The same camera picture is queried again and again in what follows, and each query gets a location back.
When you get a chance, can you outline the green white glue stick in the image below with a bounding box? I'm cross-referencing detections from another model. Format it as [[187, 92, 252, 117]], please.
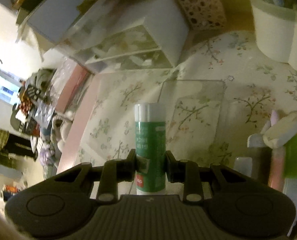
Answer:
[[134, 103, 166, 195]]

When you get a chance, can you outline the clear plastic drawer tray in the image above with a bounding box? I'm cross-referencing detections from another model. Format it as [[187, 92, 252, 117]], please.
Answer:
[[138, 79, 227, 160]]

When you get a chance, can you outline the pink highlighter pen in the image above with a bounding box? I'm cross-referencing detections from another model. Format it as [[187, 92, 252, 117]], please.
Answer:
[[268, 147, 286, 192]]

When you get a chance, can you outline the green cap highlighter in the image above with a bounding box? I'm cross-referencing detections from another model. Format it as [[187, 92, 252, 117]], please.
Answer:
[[281, 133, 297, 221]]

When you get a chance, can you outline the grey blue pen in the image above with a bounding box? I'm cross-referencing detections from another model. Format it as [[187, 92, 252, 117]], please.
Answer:
[[233, 157, 253, 177]]

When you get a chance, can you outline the floral tablecloth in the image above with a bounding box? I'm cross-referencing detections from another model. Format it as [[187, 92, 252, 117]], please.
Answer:
[[57, 29, 297, 198]]

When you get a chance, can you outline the pink book stack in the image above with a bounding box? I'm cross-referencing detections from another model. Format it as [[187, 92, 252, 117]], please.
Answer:
[[50, 59, 90, 113]]

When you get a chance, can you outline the white desktop drawer organizer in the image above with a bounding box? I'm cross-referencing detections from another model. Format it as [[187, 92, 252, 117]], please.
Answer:
[[56, 0, 189, 73]]

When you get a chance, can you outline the white storage box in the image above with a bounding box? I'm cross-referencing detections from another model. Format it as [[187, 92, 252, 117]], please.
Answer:
[[27, 0, 84, 44]]

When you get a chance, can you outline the pink perforated pen cup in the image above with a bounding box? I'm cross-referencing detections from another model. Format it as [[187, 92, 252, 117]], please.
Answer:
[[176, 0, 227, 31]]

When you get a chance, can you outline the white flower-shaped pen holder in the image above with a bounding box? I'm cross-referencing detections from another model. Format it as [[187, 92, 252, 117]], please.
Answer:
[[250, 0, 297, 71]]

